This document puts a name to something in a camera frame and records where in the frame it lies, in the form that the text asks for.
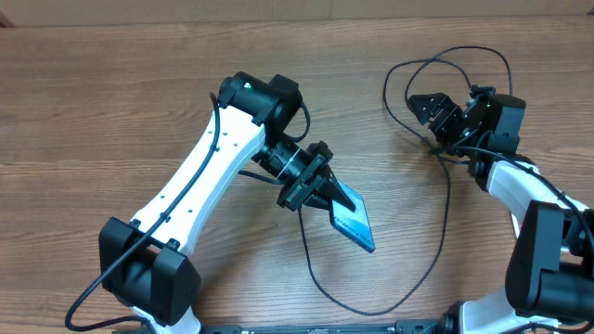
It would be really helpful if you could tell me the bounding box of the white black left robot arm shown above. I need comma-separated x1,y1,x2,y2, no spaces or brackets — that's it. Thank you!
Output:
98,72,368,333

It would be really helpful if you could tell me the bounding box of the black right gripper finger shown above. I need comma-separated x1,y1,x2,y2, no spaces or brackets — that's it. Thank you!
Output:
429,99,463,144
407,93,449,125

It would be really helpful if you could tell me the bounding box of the black USB charging cable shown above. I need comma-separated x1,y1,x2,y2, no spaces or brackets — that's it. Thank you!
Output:
296,45,514,317

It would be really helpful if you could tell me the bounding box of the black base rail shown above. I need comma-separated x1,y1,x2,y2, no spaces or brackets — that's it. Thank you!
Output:
200,319,458,334

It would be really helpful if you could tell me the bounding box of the blue Samsung Galaxy smartphone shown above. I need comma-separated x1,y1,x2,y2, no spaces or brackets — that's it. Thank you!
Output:
329,181,376,253

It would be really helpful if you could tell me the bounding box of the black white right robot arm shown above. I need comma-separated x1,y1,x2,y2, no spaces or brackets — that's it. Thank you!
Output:
407,85,593,333

